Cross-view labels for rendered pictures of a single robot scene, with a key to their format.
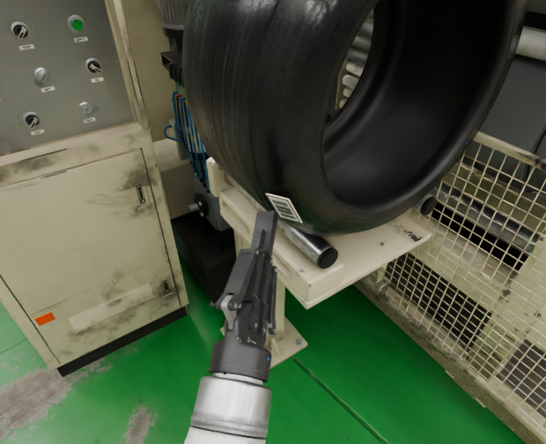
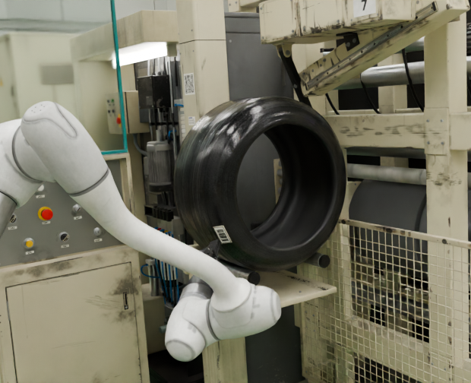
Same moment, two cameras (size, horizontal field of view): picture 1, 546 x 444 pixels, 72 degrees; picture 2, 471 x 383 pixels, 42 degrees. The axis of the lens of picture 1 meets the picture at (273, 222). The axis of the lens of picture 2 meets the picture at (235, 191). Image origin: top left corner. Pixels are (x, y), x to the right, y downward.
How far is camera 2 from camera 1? 1.33 m
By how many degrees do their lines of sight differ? 31
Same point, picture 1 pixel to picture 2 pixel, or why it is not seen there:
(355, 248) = (281, 294)
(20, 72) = (65, 207)
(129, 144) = (122, 257)
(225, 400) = (193, 287)
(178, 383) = not seen: outside the picture
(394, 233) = (310, 288)
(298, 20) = (221, 152)
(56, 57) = not seen: hidden behind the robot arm
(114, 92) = not seen: hidden behind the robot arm
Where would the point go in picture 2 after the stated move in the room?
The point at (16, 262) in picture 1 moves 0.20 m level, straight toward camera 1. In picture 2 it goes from (28, 346) to (53, 362)
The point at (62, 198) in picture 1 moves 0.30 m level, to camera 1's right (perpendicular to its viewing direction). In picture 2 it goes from (71, 295) to (151, 291)
